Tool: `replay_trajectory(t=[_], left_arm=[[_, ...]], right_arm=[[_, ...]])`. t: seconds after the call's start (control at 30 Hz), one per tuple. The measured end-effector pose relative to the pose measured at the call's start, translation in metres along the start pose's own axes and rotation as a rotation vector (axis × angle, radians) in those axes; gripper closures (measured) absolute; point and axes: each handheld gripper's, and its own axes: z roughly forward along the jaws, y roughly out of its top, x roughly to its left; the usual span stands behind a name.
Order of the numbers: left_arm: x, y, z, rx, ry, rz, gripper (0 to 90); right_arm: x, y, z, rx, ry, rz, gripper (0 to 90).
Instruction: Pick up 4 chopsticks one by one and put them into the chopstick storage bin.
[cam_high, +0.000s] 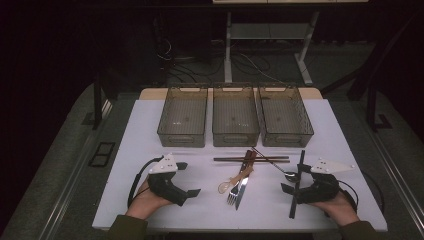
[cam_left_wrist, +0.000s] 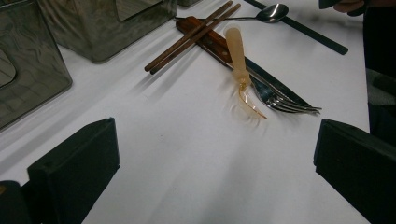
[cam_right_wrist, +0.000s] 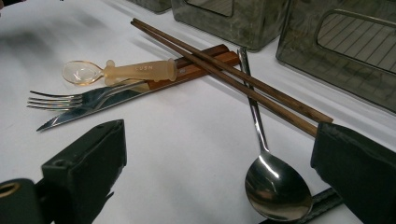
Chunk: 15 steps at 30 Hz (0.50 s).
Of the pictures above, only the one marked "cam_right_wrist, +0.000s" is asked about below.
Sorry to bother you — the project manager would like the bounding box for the metal spoon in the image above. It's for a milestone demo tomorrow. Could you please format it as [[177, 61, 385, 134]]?
[[237, 47, 314, 222]]

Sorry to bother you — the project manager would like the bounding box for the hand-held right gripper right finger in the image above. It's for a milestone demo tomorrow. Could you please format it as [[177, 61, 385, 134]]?
[[310, 121, 396, 224]]

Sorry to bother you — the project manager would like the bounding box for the translucent grey plastic bin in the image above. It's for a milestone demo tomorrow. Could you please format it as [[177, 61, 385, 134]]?
[[276, 0, 396, 115], [125, 0, 172, 14], [170, 0, 292, 52]]

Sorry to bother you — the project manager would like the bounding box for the knife with wooden handle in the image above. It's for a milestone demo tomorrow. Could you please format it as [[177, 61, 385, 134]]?
[[35, 50, 241, 133]]

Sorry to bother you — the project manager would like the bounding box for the brown wooden chopstick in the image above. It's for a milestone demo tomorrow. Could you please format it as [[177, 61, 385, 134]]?
[[130, 21, 318, 138], [132, 17, 334, 124]]

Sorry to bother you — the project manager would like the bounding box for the fork with wooden handle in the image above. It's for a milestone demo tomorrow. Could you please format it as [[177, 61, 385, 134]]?
[[26, 44, 231, 111]]

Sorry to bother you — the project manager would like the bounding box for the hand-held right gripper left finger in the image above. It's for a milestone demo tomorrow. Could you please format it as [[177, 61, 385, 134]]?
[[41, 119, 128, 224]]

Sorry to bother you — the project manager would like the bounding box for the translucent orange baby spoon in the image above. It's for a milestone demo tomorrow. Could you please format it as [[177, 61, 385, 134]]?
[[61, 58, 178, 87]]

